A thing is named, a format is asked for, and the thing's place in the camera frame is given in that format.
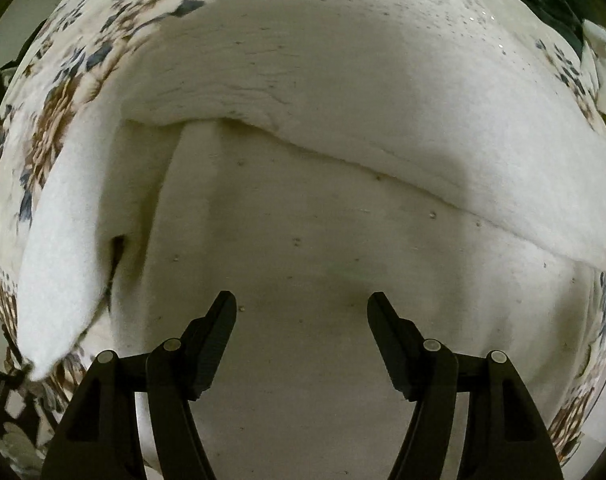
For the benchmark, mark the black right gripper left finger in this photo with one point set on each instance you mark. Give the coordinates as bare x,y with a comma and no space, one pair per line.
185,367

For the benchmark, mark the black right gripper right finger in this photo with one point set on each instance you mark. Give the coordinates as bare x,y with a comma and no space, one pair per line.
419,368

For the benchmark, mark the white knit sweater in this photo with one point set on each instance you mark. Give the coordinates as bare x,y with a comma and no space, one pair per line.
323,199

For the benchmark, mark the floral bed sheet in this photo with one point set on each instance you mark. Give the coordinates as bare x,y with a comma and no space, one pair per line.
43,110

